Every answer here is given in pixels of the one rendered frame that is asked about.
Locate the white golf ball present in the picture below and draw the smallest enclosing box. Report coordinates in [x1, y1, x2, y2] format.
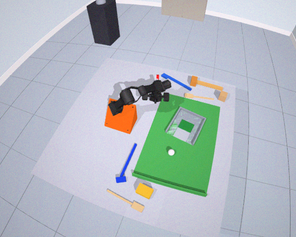
[168, 149, 175, 156]

